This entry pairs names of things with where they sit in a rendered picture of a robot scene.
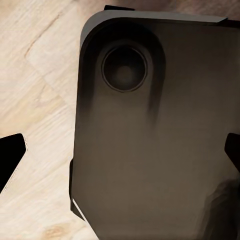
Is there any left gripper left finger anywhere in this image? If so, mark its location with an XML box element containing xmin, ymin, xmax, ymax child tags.
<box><xmin>0</xmin><ymin>133</ymin><xmax>26</xmax><ymax>193</ymax></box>

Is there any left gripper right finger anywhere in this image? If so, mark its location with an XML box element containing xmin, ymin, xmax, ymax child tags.
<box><xmin>224</xmin><ymin>133</ymin><xmax>240</xmax><ymax>172</ymax></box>

